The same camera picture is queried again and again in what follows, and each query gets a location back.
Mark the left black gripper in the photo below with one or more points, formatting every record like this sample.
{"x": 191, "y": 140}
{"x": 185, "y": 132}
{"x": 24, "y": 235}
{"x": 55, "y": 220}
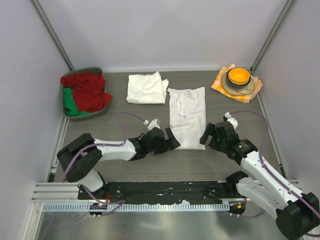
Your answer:
{"x": 173, "y": 143}

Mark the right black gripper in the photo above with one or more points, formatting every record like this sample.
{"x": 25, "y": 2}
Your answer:
{"x": 210, "y": 130}

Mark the white t-shirt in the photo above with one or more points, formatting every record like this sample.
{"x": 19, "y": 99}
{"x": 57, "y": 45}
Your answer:
{"x": 146, "y": 89}
{"x": 187, "y": 117}

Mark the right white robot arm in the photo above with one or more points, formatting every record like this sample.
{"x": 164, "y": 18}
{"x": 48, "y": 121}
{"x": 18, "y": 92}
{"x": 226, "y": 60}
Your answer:
{"x": 295, "y": 213}

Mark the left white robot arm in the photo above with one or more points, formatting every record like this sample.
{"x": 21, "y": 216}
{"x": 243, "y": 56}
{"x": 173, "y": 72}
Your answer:
{"x": 79, "y": 157}

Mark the beige ceramic plate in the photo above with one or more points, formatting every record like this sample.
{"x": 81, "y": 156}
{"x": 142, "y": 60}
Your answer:
{"x": 237, "y": 91}

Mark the folded white t-shirt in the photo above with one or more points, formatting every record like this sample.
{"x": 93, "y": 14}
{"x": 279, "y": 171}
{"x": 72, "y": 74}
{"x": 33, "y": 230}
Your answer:
{"x": 146, "y": 89}

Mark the orange bowl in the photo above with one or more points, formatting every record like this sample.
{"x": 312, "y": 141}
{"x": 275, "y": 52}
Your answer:
{"x": 238, "y": 76}

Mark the orange checked cloth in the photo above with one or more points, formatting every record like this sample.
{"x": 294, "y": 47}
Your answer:
{"x": 216, "y": 85}

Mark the red t-shirt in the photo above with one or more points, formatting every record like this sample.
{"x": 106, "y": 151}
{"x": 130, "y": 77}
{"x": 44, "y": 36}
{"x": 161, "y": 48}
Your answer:
{"x": 88, "y": 90}

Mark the green t-shirt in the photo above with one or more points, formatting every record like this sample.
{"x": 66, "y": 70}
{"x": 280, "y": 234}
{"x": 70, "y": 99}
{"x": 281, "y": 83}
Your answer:
{"x": 70, "y": 105}

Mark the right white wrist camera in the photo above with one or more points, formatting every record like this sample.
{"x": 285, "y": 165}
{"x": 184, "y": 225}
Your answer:
{"x": 228, "y": 117}

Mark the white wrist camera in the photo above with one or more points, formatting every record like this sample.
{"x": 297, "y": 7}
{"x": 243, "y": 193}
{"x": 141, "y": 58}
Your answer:
{"x": 155, "y": 123}
{"x": 228, "y": 117}

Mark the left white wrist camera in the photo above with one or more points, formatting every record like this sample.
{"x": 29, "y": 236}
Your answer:
{"x": 155, "y": 123}

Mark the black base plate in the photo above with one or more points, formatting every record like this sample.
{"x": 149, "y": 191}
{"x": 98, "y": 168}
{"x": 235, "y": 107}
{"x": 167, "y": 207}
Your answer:
{"x": 167, "y": 192}

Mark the white slotted cable duct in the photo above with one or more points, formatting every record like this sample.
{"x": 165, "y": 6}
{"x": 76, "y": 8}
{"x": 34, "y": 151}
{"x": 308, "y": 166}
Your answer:
{"x": 98, "y": 207}

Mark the aluminium frame rail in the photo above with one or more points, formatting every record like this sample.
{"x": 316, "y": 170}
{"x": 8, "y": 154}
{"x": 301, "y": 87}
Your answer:
{"x": 63, "y": 192}

